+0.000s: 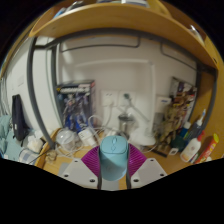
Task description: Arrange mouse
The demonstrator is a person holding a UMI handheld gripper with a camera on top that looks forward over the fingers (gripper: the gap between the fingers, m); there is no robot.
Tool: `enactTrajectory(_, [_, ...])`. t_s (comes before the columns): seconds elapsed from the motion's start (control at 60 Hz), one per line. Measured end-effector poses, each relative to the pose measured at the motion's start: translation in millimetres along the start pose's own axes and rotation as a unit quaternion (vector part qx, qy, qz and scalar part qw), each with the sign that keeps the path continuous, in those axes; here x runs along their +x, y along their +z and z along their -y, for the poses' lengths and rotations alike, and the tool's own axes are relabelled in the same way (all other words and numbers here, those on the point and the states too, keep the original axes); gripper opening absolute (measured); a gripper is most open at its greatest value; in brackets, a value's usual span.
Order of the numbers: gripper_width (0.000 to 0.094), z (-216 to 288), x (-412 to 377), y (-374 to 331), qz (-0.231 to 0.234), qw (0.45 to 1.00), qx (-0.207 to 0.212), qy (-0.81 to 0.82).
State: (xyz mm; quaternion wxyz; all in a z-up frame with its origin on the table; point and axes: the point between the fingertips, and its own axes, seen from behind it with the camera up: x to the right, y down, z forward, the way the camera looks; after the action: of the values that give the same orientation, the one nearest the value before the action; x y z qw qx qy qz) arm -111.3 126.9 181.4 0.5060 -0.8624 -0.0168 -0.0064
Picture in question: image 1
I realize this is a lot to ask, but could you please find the plaid bedding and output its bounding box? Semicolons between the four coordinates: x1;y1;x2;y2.
18;148;41;165

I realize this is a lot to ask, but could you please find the wooden shelf unit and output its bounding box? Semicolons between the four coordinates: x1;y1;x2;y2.
28;0;221;69

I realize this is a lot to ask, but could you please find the blue robot model kit box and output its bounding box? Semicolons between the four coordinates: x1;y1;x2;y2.
55;79;97;134

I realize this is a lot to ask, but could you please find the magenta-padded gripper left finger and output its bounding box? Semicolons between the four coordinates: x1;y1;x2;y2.
59;145;103;190

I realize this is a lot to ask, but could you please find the gold robot figure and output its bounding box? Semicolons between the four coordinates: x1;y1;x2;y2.
159;106;188;148

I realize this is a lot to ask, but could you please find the white desk lamp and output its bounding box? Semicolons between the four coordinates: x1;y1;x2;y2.
122;92;158;148

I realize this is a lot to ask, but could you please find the dark grey metal shelf frame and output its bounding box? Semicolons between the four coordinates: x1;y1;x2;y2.
26;28;218;151

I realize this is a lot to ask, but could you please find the white lotion bottle red cap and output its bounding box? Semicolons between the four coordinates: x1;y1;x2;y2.
179;131;205;163

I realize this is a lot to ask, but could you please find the small white desk clock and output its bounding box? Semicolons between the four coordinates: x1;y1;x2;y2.
168;147;179;157

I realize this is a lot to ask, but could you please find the dark spray bottle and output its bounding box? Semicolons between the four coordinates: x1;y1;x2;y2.
191;108;208;141

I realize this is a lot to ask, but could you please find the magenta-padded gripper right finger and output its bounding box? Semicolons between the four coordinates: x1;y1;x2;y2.
125;143;168;190

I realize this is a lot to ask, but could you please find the light blue computer mouse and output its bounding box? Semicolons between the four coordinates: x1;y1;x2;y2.
98;134;130;182

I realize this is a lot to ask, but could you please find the colourful figure box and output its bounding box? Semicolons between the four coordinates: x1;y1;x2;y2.
169;76;198;113

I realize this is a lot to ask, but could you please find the white wall socket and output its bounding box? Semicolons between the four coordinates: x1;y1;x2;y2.
100;89;136;108

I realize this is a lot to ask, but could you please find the white bed rail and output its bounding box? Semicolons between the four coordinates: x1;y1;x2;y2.
0;76;13;116

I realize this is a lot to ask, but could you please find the white charger block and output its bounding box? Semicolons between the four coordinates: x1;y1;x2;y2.
78;128;98;148

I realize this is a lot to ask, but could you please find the metal cup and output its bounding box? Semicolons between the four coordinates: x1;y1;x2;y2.
118;113;136;135

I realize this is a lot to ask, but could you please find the black bag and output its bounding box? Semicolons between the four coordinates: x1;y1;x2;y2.
11;94;30;143

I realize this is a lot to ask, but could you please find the dark green round container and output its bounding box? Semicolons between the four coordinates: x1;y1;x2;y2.
171;134;188;153

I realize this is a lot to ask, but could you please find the clear plastic container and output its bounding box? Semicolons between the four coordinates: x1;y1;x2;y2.
55;128;77;151

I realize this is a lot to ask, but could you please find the teal blanket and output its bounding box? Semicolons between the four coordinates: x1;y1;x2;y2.
0;114;13;158

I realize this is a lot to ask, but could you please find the white cable tangle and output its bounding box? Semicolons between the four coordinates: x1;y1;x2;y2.
49;113;114;158

